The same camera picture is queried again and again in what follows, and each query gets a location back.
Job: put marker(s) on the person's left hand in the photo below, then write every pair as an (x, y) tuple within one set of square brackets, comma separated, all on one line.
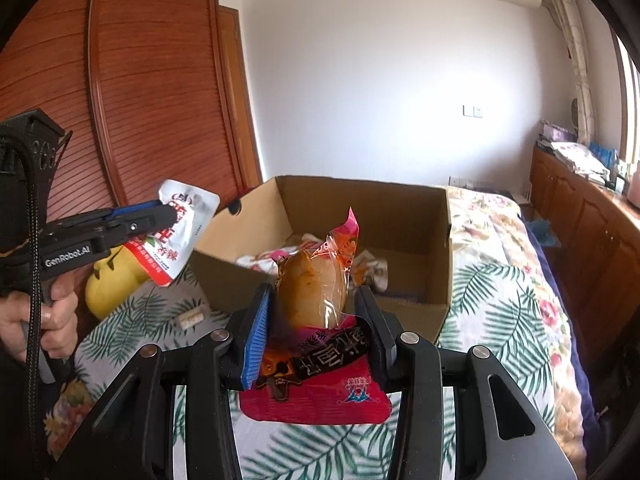
[(57, 310)]

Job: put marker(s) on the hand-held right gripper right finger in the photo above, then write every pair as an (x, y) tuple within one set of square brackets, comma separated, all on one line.
[(375, 330)]

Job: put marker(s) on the white wall switch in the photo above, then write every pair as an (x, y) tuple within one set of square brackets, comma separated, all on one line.
[(473, 110)]

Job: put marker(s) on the small white object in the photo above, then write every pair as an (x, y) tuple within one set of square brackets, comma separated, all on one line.
[(192, 317)]

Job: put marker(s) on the leaf-print blanket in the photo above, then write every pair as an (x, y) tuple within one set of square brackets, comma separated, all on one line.
[(490, 310)]

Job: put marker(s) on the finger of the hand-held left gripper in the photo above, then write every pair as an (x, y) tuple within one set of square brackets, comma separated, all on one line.
[(135, 209), (152, 225)]

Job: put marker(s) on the blue packages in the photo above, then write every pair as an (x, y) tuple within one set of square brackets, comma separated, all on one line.
[(602, 154)]

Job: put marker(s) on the pink drumstick snack packet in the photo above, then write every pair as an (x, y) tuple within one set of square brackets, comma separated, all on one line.
[(310, 285)]

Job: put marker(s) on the white papers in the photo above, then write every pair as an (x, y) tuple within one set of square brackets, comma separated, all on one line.
[(575, 156)]

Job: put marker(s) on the brown cardboard box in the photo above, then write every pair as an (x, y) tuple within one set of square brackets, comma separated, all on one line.
[(400, 220)]

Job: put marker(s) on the yellow plush toy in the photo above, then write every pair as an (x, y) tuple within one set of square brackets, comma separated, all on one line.
[(112, 285)]

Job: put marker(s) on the pink box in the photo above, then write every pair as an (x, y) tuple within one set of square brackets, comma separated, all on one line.
[(557, 132)]

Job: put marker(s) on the floral quilt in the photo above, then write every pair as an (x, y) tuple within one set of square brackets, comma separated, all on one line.
[(500, 225)]

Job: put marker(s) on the wooden louvred wardrobe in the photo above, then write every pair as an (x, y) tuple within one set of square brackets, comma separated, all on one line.
[(150, 85)]

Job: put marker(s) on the wooden window cabinet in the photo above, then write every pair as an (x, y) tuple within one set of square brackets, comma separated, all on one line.
[(575, 210)]

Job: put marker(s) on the small white red packet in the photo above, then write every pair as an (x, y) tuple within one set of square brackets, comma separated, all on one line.
[(192, 220)]

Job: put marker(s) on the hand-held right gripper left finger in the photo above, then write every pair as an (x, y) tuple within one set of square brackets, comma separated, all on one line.
[(255, 340)]

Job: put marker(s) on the patterned curtain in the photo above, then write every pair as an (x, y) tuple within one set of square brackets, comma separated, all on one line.
[(575, 60)]

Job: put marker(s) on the window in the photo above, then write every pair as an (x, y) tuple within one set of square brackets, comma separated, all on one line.
[(630, 110)]

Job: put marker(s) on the dark blue blanket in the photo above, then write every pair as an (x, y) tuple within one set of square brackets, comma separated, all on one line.
[(560, 310)]

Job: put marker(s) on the white chicken foot packet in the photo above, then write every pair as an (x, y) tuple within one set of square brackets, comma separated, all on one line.
[(260, 260)]

